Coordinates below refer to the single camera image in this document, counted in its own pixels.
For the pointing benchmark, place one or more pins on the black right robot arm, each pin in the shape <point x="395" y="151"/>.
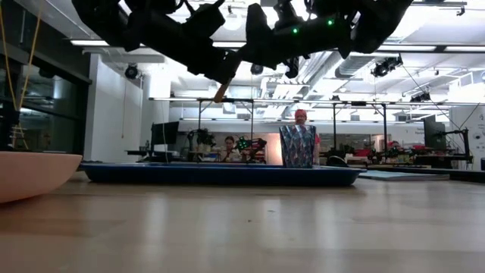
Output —
<point x="379" y="22"/>

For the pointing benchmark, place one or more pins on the patterned blue cup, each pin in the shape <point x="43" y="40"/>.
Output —
<point x="297" y="148"/>

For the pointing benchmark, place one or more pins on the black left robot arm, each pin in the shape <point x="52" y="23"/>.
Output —
<point x="110" y="22"/>

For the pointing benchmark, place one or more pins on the person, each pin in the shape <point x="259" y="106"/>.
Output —
<point x="229" y="143"/>
<point x="301" y="117"/>

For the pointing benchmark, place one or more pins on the background robot with green lights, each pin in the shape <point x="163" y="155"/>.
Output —
<point x="248" y="146"/>

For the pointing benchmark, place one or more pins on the orange plastic plate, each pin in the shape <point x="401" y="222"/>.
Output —
<point x="34" y="174"/>

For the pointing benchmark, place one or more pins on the black ceiling track light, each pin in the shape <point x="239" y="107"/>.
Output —
<point x="386" y="66"/>

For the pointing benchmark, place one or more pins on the black aluminium table frame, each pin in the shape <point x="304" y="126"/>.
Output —
<point x="470" y="175"/>

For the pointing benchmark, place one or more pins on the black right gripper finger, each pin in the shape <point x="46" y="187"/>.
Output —
<point x="254" y="57"/>
<point x="255" y="43"/>

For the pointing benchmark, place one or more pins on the blue plastic tray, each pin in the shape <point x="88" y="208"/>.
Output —
<point x="219" y="174"/>

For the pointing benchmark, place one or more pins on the background metal rig frame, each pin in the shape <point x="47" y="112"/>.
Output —
<point x="265" y="101"/>

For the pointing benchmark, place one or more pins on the black computer monitor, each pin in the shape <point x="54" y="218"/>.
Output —
<point x="435" y="132"/>
<point x="164" y="132"/>

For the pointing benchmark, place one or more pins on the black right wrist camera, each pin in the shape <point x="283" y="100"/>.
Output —
<point x="292" y="67"/>

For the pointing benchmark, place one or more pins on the black ceiling spotlight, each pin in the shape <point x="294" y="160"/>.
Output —
<point x="257" y="69"/>
<point x="131" y="71"/>

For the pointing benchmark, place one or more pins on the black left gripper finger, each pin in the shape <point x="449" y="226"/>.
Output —
<point x="227" y="60"/>
<point x="216" y="76"/>

